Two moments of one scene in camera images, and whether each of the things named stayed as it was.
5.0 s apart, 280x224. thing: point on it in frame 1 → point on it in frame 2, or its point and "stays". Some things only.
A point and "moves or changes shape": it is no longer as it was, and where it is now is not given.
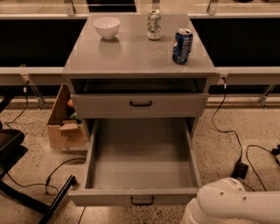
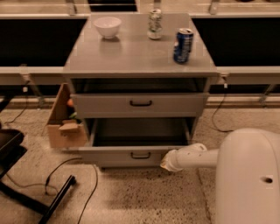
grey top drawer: x=140 y=106 stays
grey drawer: x=139 y=162 moves or changes shape
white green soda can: x=154 y=25 stays
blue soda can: x=182 y=45 stays
